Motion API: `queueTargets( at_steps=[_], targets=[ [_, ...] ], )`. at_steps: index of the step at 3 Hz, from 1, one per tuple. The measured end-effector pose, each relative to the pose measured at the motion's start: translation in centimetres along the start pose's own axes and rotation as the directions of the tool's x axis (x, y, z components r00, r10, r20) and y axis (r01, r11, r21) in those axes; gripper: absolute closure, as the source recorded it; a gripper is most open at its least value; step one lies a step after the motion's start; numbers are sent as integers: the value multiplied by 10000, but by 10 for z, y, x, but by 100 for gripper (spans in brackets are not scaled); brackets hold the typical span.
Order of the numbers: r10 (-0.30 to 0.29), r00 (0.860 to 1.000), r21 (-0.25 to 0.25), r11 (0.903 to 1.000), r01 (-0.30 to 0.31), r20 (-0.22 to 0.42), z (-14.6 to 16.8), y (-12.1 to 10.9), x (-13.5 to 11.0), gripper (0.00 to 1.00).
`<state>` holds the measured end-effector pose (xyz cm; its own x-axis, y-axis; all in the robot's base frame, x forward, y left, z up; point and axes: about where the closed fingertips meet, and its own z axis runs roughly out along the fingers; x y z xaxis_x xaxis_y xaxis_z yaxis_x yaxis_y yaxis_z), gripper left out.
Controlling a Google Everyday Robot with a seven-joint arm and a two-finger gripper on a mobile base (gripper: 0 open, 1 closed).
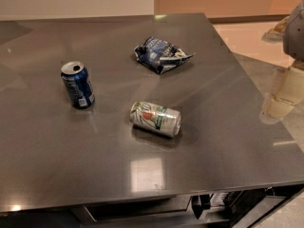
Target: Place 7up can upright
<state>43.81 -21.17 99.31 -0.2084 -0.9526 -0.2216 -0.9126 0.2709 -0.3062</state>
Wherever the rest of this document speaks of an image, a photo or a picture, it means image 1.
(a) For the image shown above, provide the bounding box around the black device under table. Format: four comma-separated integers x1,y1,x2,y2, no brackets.
191,188,274,219

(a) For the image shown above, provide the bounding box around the blue Pepsi can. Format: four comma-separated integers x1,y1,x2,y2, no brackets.
61,61,95,109

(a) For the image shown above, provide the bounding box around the silver green 7up can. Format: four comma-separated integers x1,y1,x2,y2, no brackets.
129,102,181,138

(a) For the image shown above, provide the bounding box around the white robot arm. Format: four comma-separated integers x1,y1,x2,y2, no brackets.
262,1,304,119

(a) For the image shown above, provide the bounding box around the crumpled blue chip bag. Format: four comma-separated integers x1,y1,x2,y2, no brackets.
134,37,194,75

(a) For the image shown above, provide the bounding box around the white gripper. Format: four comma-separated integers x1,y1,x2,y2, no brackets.
265,60,304,119

